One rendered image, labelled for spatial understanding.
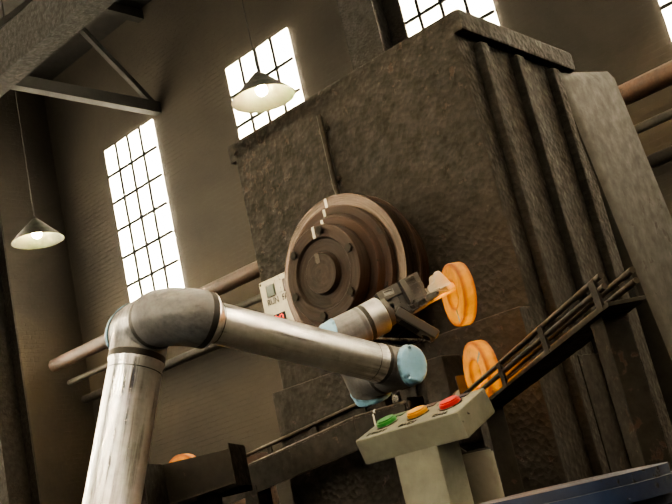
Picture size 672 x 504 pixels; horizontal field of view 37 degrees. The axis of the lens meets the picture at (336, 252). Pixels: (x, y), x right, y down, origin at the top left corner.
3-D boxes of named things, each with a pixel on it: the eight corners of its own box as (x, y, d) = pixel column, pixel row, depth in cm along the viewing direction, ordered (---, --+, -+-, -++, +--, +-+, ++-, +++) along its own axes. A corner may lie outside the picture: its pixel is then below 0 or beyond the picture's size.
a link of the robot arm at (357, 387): (379, 405, 226) (356, 356, 226) (350, 413, 235) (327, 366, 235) (406, 388, 232) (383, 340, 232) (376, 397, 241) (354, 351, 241)
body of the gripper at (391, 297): (419, 270, 239) (377, 291, 236) (437, 301, 238) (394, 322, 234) (410, 279, 247) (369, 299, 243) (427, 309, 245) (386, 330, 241)
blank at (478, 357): (496, 417, 238) (484, 419, 237) (471, 372, 250) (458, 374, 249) (506, 370, 229) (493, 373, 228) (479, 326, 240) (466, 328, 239)
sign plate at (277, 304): (273, 335, 327) (262, 283, 332) (329, 313, 311) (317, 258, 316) (268, 336, 325) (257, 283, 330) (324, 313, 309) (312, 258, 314)
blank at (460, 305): (447, 277, 254) (435, 279, 253) (465, 251, 240) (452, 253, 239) (464, 333, 248) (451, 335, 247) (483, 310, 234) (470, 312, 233)
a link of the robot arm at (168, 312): (160, 268, 189) (433, 342, 224) (133, 286, 199) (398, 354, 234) (153, 326, 185) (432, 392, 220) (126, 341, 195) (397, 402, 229)
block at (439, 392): (462, 446, 270) (441, 360, 276) (486, 440, 265) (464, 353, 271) (439, 450, 262) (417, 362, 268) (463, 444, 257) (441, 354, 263)
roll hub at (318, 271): (309, 334, 290) (290, 243, 297) (380, 306, 273) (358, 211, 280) (296, 334, 286) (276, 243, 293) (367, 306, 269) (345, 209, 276)
